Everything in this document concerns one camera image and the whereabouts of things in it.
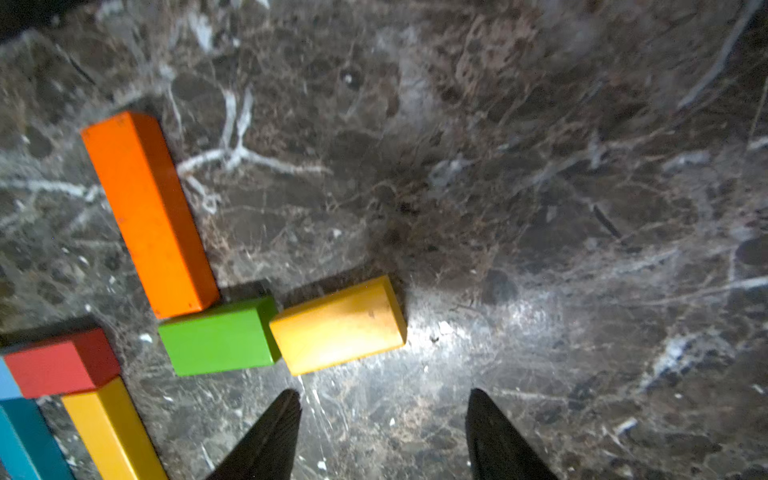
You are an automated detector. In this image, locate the small yellow block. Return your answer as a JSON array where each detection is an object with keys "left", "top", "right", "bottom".
[{"left": 269, "top": 275, "right": 407, "bottom": 376}]

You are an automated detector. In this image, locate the red short block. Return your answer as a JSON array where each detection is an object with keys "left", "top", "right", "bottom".
[{"left": 3, "top": 328, "right": 121, "bottom": 399}]

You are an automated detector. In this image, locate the orange long block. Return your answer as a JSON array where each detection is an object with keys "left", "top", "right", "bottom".
[{"left": 81, "top": 111, "right": 219, "bottom": 319}]

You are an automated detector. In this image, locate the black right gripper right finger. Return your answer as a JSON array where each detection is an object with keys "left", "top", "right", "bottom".
[{"left": 465, "top": 388, "right": 557, "bottom": 480}]

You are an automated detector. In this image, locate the green block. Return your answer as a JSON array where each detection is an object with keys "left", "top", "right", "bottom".
[{"left": 158, "top": 296, "right": 280, "bottom": 377}]

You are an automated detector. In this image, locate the light blue short block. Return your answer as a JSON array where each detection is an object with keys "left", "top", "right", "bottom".
[{"left": 0, "top": 356, "right": 23, "bottom": 401}]

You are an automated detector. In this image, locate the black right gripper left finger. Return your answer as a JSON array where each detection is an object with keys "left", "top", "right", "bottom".
[{"left": 208, "top": 389, "right": 302, "bottom": 480}]

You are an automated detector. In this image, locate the teal long block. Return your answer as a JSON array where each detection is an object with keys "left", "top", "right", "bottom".
[{"left": 1, "top": 398, "right": 73, "bottom": 480}]

